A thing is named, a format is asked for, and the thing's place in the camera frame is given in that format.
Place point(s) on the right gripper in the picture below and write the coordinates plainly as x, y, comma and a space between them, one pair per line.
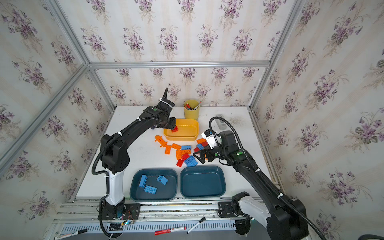
208, 154

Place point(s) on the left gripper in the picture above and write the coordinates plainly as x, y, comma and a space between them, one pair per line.
165, 103

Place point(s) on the blue sloped lego brick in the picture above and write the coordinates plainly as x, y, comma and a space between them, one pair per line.
163, 180

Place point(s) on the long orange lego plate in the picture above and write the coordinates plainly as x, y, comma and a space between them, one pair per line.
160, 140

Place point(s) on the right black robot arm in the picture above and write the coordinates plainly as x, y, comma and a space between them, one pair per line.
283, 218

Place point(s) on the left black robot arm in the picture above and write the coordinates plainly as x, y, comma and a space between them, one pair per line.
113, 157

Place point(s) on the large blue lego block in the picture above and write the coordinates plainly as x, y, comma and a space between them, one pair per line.
191, 161

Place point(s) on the orange flat lego top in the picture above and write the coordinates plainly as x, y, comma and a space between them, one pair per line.
200, 141

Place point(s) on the orange lego brick pair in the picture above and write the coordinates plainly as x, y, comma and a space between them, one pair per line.
180, 153

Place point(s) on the red lego brick small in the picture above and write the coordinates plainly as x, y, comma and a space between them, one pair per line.
180, 163

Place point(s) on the yellow plastic bin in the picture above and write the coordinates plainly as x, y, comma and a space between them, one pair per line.
188, 130

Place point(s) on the right teal plastic bin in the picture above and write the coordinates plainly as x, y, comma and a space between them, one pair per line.
202, 182

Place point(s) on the teal plastic bin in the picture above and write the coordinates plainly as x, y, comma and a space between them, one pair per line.
202, 182
164, 192

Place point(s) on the yellow pen cup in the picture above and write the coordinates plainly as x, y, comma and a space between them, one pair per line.
191, 109

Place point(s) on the grey stapler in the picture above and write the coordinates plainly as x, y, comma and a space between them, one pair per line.
220, 123

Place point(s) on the left teal plastic bin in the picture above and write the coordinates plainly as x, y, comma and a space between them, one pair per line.
164, 192

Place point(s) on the black white marker pen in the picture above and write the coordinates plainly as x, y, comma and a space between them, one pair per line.
196, 225

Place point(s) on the red marker pen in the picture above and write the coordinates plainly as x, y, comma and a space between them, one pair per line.
171, 230

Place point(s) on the black marker at left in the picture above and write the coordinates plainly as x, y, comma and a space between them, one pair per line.
70, 234

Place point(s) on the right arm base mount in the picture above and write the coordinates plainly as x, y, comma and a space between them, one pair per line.
232, 208

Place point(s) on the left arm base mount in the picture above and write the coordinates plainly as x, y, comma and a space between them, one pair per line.
121, 211

